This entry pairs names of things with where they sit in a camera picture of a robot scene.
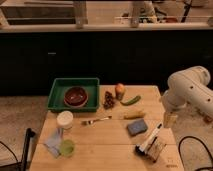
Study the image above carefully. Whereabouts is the blue sponge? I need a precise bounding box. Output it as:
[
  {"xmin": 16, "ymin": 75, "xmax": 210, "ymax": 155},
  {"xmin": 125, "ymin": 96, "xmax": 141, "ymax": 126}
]
[{"xmin": 127, "ymin": 119, "xmax": 148, "ymax": 136}]

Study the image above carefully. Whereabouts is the light blue cloth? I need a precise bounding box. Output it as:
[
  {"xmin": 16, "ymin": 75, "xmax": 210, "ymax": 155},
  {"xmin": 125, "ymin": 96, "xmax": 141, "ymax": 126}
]
[{"xmin": 44, "ymin": 128, "xmax": 63, "ymax": 158}]

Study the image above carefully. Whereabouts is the green plastic cup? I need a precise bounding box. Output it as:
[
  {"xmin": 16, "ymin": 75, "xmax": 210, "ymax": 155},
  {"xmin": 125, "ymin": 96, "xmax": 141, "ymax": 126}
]
[{"xmin": 59, "ymin": 139, "xmax": 75, "ymax": 157}]

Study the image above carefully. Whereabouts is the dark grape bunch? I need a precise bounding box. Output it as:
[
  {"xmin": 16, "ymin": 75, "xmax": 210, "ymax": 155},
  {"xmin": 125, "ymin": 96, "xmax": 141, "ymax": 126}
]
[{"xmin": 103, "ymin": 91, "xmax": 115, "ymax": 109}]

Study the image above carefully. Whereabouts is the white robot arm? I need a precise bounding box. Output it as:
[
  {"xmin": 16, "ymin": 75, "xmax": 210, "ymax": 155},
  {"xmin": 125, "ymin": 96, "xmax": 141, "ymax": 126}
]
[{"xmin": 161, "ymin": 66, "xmax": 213, "ymax": 128}]

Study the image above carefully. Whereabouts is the brown wooden bowl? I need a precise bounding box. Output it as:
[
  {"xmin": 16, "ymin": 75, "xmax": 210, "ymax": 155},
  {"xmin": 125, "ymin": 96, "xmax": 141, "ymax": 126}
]
[{"xmin": 64, "ymin": 86, "xmax": 88, "ymax": 108}]

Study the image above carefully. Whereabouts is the black cable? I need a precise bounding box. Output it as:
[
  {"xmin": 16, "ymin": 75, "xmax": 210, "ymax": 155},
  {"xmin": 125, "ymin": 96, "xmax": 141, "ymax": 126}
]
[{"xmin": 177, "ymin": 135, "xmax": 213, "ymax": 171}]

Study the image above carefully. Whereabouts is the wooden brush block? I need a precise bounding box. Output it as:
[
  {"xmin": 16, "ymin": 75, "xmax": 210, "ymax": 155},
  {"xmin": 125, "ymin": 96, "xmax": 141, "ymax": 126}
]
[{"xmin": 146, "ymin": 136, "xmax": 166, "ymax": 163}]

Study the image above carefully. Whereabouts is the green plastic tray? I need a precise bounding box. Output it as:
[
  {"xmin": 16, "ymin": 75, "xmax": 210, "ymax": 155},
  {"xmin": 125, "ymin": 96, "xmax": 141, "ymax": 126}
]
[{"xmin": 47, "ymin": 78, "xmax": 100, "ymax": 112}]

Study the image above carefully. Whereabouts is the black chair frame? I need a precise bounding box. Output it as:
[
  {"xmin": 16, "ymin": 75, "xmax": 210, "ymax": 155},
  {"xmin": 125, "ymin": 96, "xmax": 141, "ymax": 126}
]
[{"xmin": 0, "ymin": 128, "xmax": 36, "ymax": 171}]

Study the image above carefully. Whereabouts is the metal fork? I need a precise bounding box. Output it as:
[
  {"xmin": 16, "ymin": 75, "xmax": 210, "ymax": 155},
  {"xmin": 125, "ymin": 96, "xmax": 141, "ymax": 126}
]
[{"xmin": 81, "ymin": 116, "xmax": 112, "ymax": 126}]

